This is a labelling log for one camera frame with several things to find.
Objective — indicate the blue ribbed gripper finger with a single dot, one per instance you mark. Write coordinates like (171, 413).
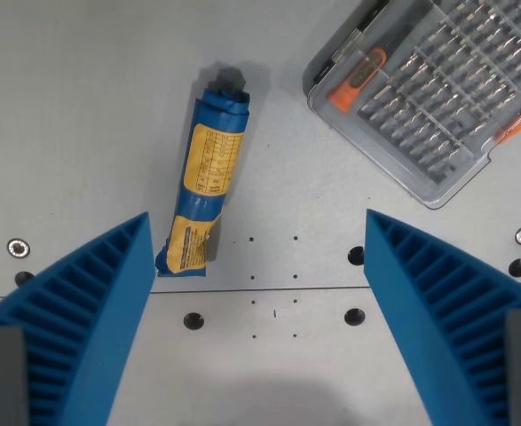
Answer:
(87, 310)
(424, 302)

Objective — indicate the rolled blue bag yellow label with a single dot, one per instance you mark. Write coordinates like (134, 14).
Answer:
(207, 177)

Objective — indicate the orange case latch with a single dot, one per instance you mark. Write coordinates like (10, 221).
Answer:
(510, 129)

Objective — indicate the clear plastic screwdriver bit case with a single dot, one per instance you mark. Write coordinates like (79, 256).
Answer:
(433, 97)

